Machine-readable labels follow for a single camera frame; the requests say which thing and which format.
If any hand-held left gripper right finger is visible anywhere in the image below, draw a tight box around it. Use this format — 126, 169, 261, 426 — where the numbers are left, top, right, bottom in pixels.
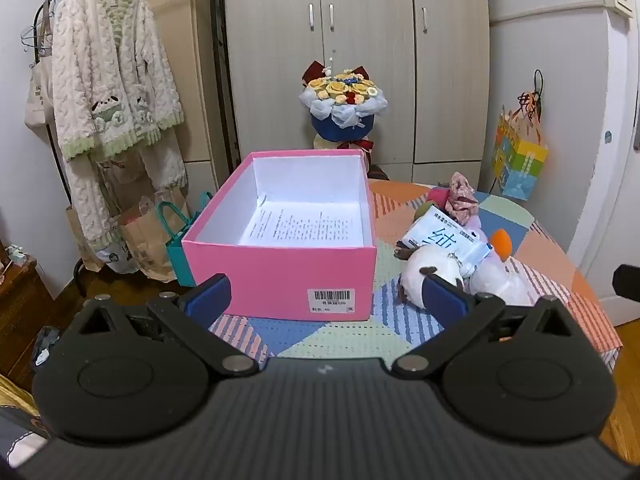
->
392, 276, 576, 378

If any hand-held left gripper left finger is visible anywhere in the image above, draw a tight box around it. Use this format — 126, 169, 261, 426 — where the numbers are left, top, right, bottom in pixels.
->
75, 274, 258, 377

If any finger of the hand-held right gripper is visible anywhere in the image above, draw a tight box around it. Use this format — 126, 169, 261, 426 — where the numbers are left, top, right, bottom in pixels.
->
612, 264, 640, 303

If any white brown plush toy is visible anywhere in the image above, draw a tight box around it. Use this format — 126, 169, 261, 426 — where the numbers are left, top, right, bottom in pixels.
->
400, 247, 471, 308

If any white duck plush toy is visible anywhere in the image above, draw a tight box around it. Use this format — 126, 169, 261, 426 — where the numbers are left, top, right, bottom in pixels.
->
467, 229, 536, 306

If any large white blue tissue packet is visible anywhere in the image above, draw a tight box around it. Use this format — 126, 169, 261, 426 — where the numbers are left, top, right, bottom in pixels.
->
404, 205, 493, 278

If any pink cardboard box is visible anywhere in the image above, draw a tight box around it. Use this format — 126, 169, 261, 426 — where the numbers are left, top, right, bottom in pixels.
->
181, 148, 377, 322

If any purple plush toy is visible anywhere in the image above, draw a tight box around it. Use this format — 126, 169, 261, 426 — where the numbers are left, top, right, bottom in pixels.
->
465, 214, 488, 241

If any pink floral scrunchie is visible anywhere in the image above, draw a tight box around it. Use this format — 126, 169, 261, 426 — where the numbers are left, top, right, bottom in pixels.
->
444, 172, 480, 221

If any teal gift bag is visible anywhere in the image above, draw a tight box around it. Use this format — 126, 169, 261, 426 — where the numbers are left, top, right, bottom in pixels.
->
157, 191, 213, 288

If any brown paper bag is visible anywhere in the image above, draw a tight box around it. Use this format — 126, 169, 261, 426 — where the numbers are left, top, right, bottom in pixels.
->
117, 195, 178, 281

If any patchwork tablecloth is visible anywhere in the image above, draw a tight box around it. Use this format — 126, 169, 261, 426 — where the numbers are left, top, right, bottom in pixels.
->
207, 180, 623, 361

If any white printed bag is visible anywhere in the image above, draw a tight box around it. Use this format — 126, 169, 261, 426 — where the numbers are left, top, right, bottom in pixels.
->
97, 240, 138, 275

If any white door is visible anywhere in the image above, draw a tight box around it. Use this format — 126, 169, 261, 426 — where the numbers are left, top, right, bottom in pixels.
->
567, 0, 640, 328

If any printed paper sheet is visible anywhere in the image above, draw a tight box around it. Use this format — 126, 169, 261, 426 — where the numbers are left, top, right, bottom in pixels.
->
239, 199, 365, 248

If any colourful paper gift bag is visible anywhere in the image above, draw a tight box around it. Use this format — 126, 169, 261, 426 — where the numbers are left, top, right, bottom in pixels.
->
492, 91, 549, 202

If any dark wooden cabinet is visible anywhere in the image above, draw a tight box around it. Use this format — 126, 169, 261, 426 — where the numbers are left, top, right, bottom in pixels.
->
0, 252, 56, 386

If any yellow flower bouquet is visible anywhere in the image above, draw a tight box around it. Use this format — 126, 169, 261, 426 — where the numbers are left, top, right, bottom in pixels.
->
299, 50, 389, 166

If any beige wooden wardrobe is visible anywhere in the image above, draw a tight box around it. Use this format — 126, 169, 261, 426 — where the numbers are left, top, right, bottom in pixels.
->
222, 0, 491, 191

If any fluffy cream pajama jacket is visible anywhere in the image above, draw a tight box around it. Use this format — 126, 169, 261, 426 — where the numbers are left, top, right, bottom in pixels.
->
50, 0, 186, 163

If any cream canvas tote bag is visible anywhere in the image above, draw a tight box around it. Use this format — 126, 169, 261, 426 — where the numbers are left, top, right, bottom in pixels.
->
24, 0, 56, 128

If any wire hanger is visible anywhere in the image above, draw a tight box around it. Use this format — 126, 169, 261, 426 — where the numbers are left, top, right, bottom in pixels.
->
20, 25, 53, 56

